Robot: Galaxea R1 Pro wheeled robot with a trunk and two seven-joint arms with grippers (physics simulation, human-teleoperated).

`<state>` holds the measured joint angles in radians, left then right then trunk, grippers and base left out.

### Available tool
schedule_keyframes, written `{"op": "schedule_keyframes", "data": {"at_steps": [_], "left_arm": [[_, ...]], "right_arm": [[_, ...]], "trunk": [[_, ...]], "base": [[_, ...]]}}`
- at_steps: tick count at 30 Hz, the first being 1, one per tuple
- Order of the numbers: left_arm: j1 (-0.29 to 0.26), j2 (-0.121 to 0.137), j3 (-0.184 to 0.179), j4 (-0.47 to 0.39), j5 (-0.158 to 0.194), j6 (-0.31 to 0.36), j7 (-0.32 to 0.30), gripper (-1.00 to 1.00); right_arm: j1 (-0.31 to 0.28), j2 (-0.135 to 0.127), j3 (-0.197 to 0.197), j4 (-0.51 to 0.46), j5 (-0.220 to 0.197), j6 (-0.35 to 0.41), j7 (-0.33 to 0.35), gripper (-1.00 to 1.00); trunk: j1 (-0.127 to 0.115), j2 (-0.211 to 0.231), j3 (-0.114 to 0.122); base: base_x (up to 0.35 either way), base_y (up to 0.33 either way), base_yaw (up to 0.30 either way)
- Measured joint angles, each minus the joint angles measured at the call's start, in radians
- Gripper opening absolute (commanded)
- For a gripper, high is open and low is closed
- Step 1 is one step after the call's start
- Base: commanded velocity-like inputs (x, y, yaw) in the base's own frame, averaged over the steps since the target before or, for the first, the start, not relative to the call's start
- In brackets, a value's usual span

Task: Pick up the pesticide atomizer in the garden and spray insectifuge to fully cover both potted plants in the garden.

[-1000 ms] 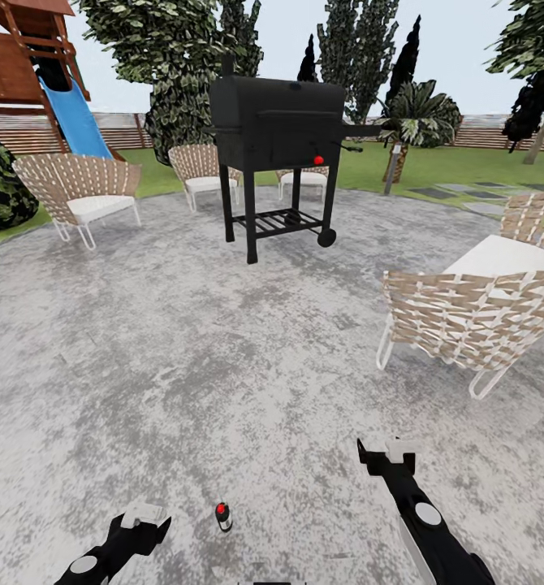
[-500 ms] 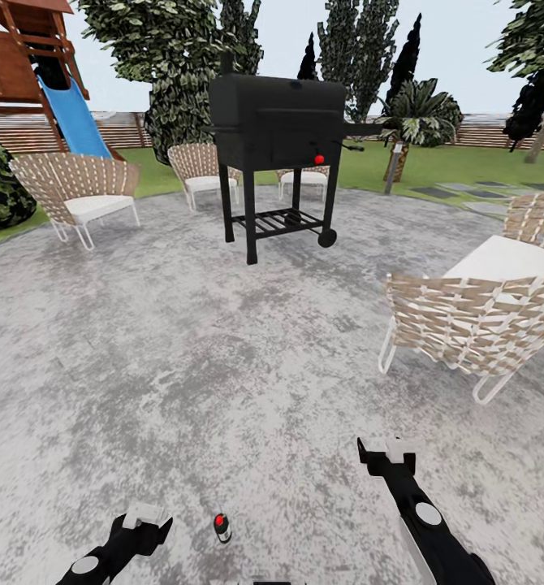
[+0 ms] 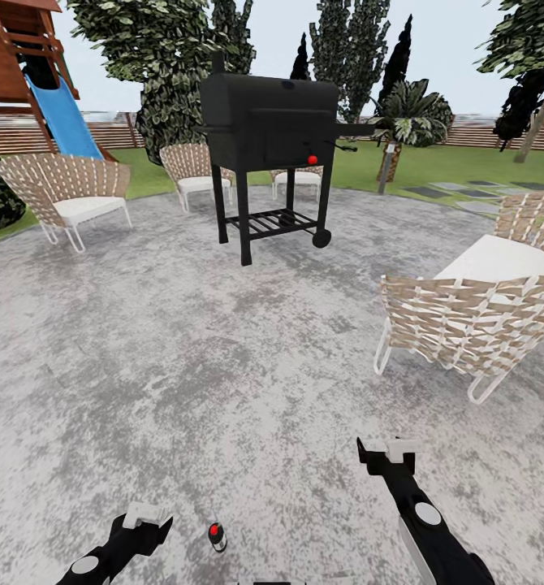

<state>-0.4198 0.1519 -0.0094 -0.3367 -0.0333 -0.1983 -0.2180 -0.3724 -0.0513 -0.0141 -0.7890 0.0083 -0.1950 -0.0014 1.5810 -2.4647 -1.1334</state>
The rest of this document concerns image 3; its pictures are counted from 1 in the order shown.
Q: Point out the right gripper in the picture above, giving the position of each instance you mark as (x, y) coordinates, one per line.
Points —
(378, 464)

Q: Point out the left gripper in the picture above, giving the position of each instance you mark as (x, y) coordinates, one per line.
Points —
(142, 539)

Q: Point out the charcoal grill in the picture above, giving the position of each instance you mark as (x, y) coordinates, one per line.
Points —
(257, 123)

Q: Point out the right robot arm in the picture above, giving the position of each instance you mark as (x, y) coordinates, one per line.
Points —
(438, 555)

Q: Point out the insectifuge atomizer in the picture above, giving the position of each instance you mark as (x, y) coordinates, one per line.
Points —
(217, 537)

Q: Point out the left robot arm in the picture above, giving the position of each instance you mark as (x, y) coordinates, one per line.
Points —
(138, 531)

